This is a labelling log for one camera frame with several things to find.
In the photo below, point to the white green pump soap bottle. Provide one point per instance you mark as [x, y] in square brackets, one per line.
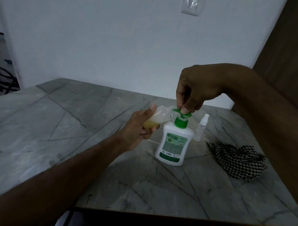
[172, 144]

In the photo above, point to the thin white tube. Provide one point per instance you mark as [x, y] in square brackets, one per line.
[153, 141]

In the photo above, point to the person's right thumb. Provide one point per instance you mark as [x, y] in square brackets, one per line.
[192, 104]

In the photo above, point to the brown wooden door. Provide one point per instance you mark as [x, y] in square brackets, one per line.
[281, 46]

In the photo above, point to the white wall switch plate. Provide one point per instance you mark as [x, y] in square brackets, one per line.
[191, 6]

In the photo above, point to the person's left thumb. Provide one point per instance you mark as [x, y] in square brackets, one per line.
[147, 112]

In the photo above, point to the person's right hand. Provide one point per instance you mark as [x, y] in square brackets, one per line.
[200, 81]

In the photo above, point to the person's right forearm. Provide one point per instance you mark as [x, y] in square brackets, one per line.
[267, 107]

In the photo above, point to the person's left forearm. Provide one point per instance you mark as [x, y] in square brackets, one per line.
[60, 177]

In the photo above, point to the small clear spray bottle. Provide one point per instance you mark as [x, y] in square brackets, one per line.
[202, 129]

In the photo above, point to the person's left hand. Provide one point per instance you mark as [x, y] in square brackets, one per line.
[132, 130]

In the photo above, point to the clear plastic bottle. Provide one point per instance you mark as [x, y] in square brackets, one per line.
[160, 117]

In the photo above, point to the black white checked cloth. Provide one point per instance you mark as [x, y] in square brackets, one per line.
[237, 160]

